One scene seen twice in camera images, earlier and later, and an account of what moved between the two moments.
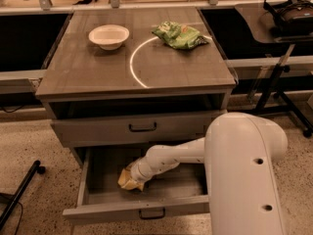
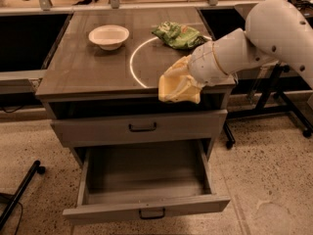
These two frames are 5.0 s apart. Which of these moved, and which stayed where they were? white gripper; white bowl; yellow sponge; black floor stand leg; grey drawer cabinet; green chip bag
Moved: white gripper; yellow sponge
Stayed: green chip bag; black floor stand leg; grey drawer cabinet; white bowl
